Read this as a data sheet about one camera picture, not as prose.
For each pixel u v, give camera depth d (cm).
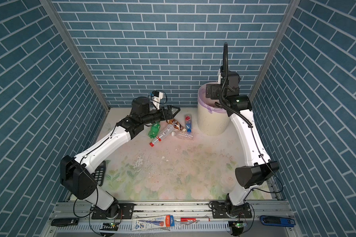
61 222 66
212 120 87
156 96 68
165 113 65
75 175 42
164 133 99
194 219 71
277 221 68
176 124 105
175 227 70
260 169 42
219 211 73
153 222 69
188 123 105
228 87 51
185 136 102
